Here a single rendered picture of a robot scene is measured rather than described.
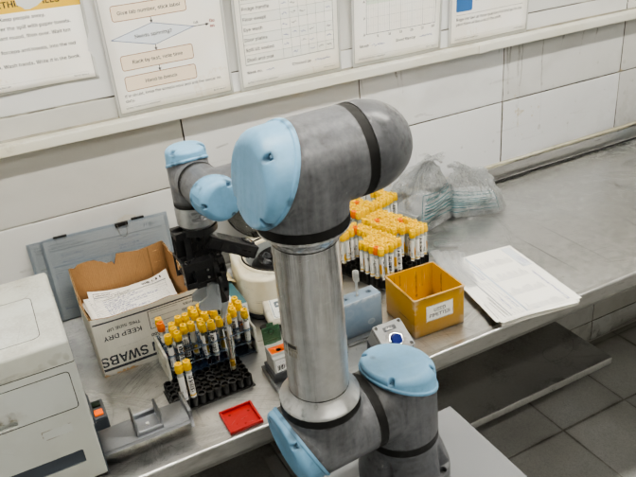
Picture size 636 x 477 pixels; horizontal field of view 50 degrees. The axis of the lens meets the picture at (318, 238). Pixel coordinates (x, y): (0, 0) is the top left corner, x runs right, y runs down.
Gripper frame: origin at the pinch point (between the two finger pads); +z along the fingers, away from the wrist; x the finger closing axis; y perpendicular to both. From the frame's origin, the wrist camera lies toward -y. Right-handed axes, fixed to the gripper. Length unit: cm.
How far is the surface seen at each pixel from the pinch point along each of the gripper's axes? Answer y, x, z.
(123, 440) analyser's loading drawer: 25.7, 10.1, 13.8
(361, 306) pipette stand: -30.3, 2.5, 9.3
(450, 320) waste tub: -49, 10, 16
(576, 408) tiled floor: -132, -21, 105
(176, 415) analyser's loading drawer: 15.1, 8.9, 13.7
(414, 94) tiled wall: -82, -51, -17
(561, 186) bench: -125, -32, 18
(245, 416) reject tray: 2.8, 12.5, 17.5
